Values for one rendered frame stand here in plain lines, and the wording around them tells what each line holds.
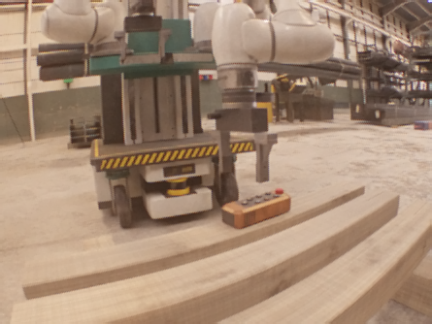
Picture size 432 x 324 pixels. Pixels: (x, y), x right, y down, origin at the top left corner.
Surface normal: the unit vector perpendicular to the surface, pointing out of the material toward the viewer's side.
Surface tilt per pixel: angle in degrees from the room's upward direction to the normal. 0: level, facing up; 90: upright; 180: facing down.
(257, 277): 90
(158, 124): 90
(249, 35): 89
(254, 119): 90
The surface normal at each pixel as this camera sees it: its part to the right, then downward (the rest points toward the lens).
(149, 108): 0.40, 0.15
